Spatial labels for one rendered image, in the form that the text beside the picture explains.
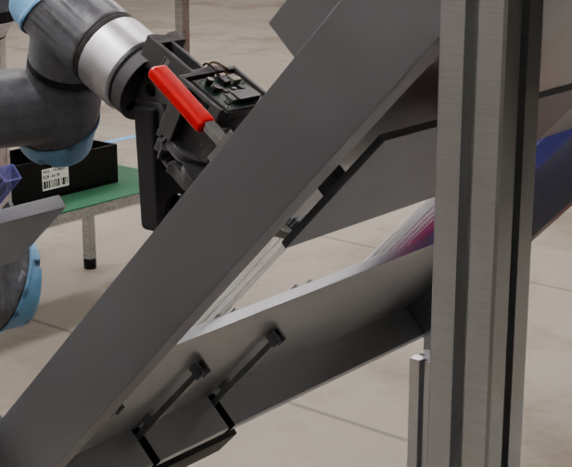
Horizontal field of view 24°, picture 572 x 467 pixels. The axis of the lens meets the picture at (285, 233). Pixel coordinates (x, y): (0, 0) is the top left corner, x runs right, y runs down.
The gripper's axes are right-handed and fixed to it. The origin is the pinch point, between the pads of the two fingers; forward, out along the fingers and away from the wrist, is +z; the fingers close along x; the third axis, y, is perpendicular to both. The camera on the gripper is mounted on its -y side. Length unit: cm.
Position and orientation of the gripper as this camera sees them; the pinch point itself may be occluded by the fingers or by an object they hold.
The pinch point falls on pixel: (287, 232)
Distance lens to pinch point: 113.3
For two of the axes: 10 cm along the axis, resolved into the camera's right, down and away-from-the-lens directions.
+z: 6.9, 6.0, -4.1
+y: 3.7, -7.7, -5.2
